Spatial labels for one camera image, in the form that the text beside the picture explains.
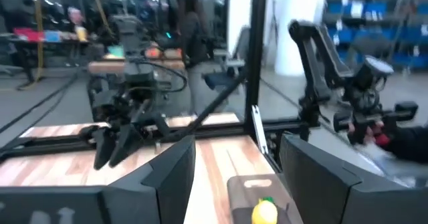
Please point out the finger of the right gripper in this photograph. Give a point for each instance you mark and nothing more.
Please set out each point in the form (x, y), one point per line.
(128, 143)
(103, 147)

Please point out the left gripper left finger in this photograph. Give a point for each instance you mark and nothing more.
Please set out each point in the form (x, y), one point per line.
(160, 190)

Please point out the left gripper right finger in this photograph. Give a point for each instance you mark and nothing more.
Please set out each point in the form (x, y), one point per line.
(317, 190)

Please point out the yellow toy lemon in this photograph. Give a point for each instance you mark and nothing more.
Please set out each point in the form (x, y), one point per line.
(264, 214)

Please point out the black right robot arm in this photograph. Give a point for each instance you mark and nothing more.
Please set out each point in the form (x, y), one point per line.
(128, 40)

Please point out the person's forearm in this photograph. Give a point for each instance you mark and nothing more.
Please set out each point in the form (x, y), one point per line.
(411, 143)

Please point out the clear plastic tupperware container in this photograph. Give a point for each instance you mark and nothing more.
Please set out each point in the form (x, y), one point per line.
(240, 197)

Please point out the wooden background table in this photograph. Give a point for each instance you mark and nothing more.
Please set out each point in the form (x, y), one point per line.
(110, 67)

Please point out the person's hand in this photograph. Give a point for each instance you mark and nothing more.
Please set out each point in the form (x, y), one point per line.
(371, 135)

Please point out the person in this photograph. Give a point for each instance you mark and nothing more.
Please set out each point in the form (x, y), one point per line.
(195, 40)

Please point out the cluttered background table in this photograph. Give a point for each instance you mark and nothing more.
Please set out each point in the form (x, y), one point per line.
(50, 41)

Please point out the white building column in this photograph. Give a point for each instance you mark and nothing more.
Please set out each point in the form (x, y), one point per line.
(297, 26)

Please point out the shelf with blue bins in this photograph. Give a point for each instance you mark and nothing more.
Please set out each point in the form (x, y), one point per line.
(374, 33)

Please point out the silver aluminium bracket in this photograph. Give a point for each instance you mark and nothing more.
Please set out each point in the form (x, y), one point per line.
(259, 130)

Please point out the black aluminium table frame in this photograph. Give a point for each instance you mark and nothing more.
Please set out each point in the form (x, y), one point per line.
(255, 50)

